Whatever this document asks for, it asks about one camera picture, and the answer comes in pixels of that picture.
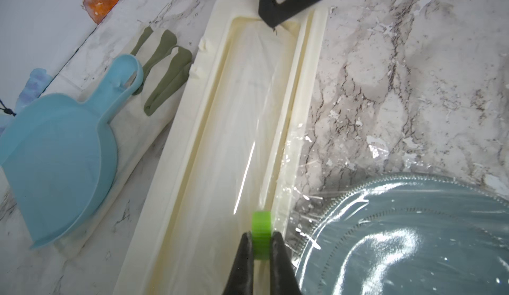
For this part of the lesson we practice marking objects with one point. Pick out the green slide cutter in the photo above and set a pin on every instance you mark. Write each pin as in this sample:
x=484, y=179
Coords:
x=261, y=231

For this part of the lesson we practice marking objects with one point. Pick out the cream plastic wrap dispenser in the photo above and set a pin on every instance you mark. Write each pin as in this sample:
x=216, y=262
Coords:
x=233, y=150

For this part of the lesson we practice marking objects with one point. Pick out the white green striped cloth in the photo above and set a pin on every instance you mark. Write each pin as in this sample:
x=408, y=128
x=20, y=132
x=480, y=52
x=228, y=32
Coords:
x=147, y=112

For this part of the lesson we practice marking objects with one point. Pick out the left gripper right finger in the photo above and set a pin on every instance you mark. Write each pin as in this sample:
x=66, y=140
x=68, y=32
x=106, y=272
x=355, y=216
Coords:
x=282, y=277

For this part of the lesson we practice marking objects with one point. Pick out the teal ceramic plate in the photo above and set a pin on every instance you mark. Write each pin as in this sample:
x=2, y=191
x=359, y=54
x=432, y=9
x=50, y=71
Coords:
x=406, y=234

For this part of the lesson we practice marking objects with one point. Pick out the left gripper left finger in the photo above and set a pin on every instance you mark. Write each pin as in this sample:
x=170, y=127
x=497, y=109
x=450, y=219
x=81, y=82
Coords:
x=241, y=277

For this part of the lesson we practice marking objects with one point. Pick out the clear plastic wrap sheet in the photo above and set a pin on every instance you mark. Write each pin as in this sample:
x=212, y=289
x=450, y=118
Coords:
x=344, y=147

